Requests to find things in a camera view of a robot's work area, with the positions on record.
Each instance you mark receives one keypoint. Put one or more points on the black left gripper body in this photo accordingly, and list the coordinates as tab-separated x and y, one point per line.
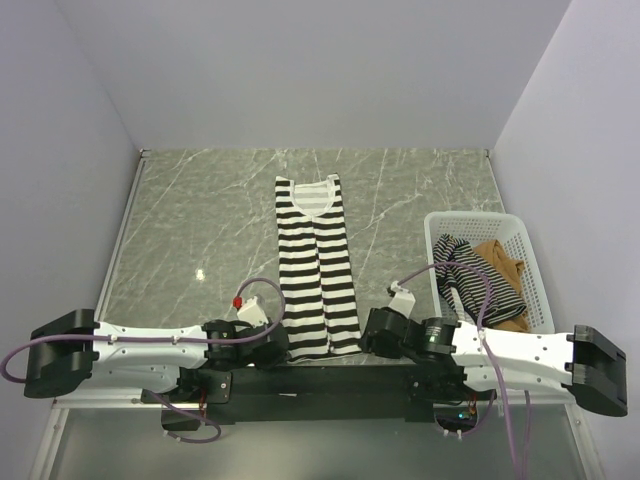
268	362

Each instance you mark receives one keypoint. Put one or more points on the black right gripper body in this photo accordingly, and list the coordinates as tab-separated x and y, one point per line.
373	344

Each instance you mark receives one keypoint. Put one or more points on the wide striped tank top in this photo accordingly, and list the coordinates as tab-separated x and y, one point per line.
314	269

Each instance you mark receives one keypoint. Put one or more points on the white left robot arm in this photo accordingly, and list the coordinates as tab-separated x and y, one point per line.
76	350

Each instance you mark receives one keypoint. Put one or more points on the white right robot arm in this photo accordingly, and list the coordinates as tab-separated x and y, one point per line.
455	359

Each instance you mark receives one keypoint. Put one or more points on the thin striped tank top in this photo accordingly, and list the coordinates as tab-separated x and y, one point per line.
464	291

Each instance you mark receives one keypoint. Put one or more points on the tan brown tank top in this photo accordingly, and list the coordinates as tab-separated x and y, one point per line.
510	269

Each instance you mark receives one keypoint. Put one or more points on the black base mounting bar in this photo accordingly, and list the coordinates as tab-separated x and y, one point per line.
244	408

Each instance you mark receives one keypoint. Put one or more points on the white plastic laundry basket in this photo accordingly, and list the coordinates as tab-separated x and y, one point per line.
510	231

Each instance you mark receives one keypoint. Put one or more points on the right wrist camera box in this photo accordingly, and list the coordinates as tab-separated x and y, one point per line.
402	300

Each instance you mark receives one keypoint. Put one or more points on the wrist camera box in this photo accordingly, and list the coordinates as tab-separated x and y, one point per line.
402	300
251	310

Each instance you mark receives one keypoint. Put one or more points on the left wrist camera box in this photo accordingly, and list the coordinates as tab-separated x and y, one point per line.
251	310

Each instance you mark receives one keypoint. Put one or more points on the aluminium frame rail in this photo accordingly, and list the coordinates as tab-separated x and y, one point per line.
90	400

